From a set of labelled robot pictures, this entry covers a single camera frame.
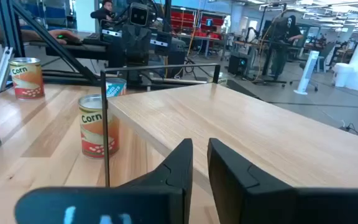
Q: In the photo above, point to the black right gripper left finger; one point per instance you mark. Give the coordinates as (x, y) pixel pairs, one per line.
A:
(154, 202)

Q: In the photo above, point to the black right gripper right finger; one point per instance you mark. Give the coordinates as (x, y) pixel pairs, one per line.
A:
(259, 202)

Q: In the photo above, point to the pale label tin can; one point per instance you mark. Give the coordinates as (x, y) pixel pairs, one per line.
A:
(222, 81)

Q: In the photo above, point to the corn tin can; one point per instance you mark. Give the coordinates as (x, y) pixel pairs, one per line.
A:
(92, 130)
(26, 81)

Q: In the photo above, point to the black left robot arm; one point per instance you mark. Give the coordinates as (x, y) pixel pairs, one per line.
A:
(172, 53)

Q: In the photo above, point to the black keyboard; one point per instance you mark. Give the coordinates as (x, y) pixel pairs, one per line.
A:
(92, 38)

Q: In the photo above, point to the person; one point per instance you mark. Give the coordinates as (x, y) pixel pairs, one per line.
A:
(283, 40)
(102, 12)

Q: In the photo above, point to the sliced carrots tin can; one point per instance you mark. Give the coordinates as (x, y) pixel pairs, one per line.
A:
(117, 88)

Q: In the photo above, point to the black desk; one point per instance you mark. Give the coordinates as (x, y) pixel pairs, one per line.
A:
(82, 51)

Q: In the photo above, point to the red storage bin rack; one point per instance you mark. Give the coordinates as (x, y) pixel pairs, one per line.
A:
(194, 20)

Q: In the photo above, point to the black computer mouse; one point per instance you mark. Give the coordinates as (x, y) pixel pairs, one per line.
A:
(70, 40)

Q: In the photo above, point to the person's hand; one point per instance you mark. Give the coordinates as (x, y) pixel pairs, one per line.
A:
(61, 33)

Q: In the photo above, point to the black computer box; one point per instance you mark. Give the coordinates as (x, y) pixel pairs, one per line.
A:
(238, 63)

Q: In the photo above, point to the white tower fan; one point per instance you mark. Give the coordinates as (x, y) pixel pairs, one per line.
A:
(307, 71)

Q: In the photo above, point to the white waste bin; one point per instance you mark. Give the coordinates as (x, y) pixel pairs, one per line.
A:
(343, 74)

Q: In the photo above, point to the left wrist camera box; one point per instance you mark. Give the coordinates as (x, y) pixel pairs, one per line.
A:
(139, 14)

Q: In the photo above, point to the black aluminium table frame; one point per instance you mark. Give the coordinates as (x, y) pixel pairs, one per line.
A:
(57, 53)

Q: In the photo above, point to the wooden shelf with black frame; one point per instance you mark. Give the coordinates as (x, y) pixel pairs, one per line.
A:
(244, 124)

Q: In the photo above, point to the silver metal bracket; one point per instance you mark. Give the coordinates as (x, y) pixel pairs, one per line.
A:
(2, 70)

